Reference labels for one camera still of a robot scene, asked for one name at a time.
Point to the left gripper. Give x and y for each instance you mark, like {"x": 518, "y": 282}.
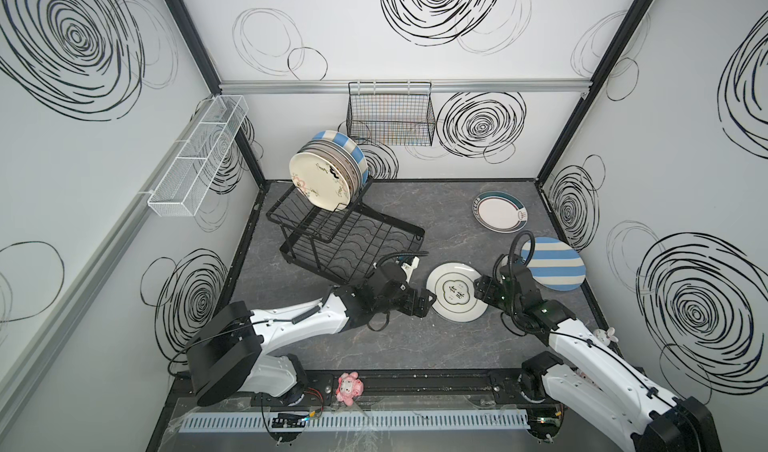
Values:
{"x": 421, "y": 302}

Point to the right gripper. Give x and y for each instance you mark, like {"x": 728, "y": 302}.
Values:
{"x": 488, "y": 290}

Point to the white plate black rim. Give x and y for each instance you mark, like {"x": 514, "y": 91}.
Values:
{"x": 453, "y": 285}

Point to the black wire dish rack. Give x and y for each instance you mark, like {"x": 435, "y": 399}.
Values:
{"x": 340, "y": 246}

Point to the cream floral plate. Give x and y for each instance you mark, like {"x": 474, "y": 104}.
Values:
{"x": 320, "y": 181}

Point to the sunburst plate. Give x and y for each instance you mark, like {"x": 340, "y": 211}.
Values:
{"x": 346, "y": 163}

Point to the blue striped plate front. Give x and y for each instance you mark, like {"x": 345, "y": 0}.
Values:
{"x": 350, "y": 146}

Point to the blue striped plate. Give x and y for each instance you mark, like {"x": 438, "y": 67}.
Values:
{"x": 554, "y": 264}
{"x": 350, "y": 146}

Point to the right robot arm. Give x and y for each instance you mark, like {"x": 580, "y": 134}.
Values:
{"x": 589, "y": 378}

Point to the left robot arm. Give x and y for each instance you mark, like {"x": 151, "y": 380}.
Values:
{"x": 234, "y": 351}

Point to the blue striped plate right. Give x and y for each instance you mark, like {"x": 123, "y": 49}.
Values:
{"x": 554, "y": 264}

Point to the white plate green rim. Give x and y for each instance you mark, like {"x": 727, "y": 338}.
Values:
{"x": 500, "y": 212}

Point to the pink plush toy left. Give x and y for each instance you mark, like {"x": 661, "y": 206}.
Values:
{"x": 349, "y": 388}

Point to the white bunny pink toy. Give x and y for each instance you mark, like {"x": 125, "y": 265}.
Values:
{"x": 606, "y": 336}

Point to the white slotted cable duct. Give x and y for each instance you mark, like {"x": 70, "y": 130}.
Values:
{"x": 347, "y": 421}

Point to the black wire wall basket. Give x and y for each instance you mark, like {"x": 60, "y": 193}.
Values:
{"x": 392, "y": 119}

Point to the white mesh wall shelf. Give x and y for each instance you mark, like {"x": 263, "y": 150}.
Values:
{"x": 189, "y": 177}

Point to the aluminium wall rail back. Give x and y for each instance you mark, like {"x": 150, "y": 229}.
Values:
{"x": 295, "y": 87}

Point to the aluminium wall rail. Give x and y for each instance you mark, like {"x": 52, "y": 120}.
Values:
{"x": 41, "y": 294}
{"x": 295, "y": 87}

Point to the aluminium wall rail left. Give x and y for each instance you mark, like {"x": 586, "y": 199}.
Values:
{"x": 41, "y": 294}

